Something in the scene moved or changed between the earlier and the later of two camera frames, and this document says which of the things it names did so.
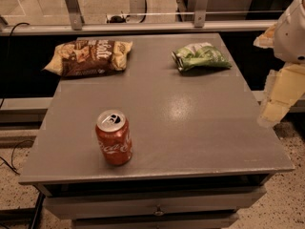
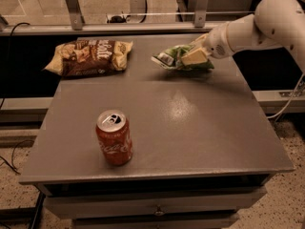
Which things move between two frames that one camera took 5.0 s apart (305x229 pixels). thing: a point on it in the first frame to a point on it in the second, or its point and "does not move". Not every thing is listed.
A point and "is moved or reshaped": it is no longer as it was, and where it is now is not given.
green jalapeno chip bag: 200,54 is moved or reshaped
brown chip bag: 75,58 does not move
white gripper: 291,37 to 215,42
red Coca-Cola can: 114,136 does not move
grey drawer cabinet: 203,145 does not move
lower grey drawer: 232,222 does not move
